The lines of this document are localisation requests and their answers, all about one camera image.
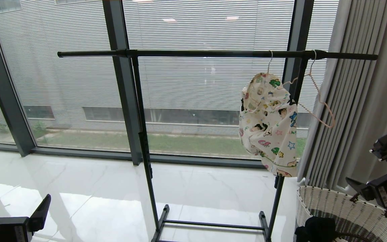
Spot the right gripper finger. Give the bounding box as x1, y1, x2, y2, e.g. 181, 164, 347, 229
345, 177, 375, 202

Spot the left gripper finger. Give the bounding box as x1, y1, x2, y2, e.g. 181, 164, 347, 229
29, 194, 51, 232

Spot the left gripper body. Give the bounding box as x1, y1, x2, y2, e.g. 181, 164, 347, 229
0, 217, 31, 242

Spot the black garment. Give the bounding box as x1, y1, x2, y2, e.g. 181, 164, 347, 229
294, 217, 338, 242

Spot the pink clothes hanger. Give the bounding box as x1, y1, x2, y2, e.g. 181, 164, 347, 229
266, 50, 274, 75
283, 50, 336, 129

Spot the cream printed garment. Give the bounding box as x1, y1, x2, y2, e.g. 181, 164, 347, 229
239, 72, 298, 177

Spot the white laundry basket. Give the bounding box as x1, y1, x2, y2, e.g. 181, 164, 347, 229
296, 186, 387, 242

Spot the black clothes rack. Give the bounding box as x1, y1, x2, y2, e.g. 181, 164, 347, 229
57, 49, 379, 242

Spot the beige curtain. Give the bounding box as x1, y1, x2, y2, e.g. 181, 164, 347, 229
297, 0, 387, 195

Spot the window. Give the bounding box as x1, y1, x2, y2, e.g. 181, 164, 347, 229
0, 0, 340, 168

